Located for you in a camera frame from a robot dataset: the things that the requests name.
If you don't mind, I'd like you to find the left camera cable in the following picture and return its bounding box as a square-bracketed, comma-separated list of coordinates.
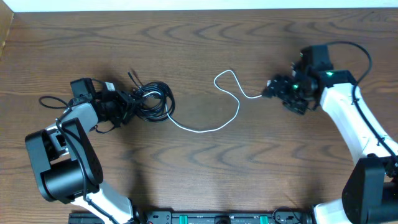
[38, 95, 121, 224]

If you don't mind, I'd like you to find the white USB cable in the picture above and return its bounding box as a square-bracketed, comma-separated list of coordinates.
[141, 69, 264, 134]

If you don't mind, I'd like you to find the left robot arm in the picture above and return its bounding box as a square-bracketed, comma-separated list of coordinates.
[25, 78, 146, 223]

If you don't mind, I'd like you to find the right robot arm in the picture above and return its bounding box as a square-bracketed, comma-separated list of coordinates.
[262, 43, 397, 223]

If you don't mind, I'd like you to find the cardboard box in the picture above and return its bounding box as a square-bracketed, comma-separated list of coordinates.
[0, 0, 14, 55]

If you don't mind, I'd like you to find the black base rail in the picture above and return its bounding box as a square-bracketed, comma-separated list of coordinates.
[68, 210, 315, 224]

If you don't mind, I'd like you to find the black USB cable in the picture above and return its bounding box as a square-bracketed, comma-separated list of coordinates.
[127, 70, 176, 123]

